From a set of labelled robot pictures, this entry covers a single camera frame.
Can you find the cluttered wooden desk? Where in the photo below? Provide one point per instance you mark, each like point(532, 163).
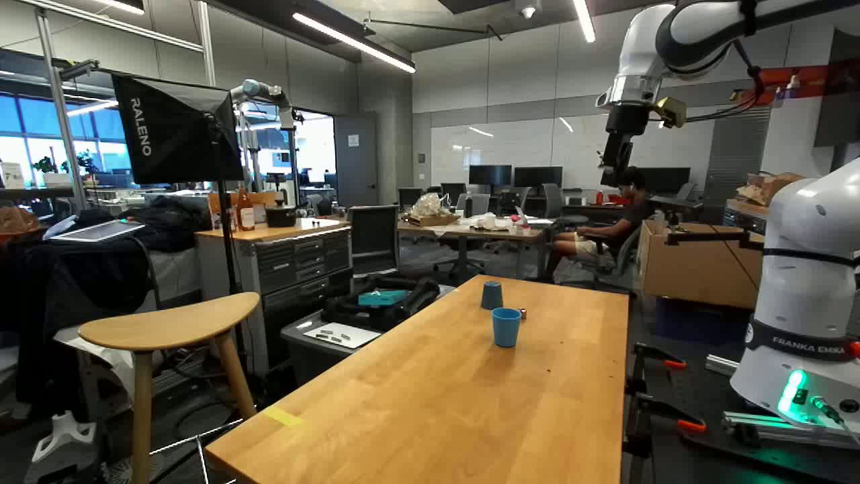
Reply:
point(470, 236)

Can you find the light blue plastic cup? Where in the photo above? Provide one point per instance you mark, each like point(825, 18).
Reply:
point(505, 328)

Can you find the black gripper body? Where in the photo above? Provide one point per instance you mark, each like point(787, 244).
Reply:
point(629, 123)

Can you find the yellow tape strip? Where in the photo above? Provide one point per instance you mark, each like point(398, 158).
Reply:
point(282, 418)

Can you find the wrist camera with yellow mount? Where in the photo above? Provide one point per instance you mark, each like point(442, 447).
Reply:
point(670, 111)

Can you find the large cardboard box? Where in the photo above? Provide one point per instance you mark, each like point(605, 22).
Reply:
point(700, 268)

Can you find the grey drawer cabinet wood top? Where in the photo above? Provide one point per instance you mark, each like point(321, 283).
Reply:
point(285, 264)

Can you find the grey door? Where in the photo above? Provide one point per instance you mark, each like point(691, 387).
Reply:
point(359, 158)

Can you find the black softbox studio light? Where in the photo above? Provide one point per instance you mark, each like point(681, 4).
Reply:
point(175, 132)

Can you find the black cloth covered table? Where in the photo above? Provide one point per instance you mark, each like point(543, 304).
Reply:
point(63, 285)

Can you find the black computer monitor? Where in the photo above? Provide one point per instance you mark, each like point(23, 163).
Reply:
point(665, 182)
point(539, 176)
point(489, 176)

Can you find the dark blue cup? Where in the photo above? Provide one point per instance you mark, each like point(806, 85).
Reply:
point(489, 296)

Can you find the white floor object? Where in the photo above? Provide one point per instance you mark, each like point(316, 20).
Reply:
point(63, 445)

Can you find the grey plastic storage bin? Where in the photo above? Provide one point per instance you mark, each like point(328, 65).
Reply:
point(324, 342)

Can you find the black bag with teal item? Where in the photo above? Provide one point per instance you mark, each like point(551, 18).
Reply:
point(383, 300)

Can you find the metal light stand pole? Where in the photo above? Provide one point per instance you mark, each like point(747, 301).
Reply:
point(60, 117)

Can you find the round wooden stool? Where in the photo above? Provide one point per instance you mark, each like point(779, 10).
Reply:
point(171, 328)

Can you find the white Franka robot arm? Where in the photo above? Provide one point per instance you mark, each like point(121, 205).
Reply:
point(806, 271)

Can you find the seated person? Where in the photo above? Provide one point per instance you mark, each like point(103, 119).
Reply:
point(619, 221)

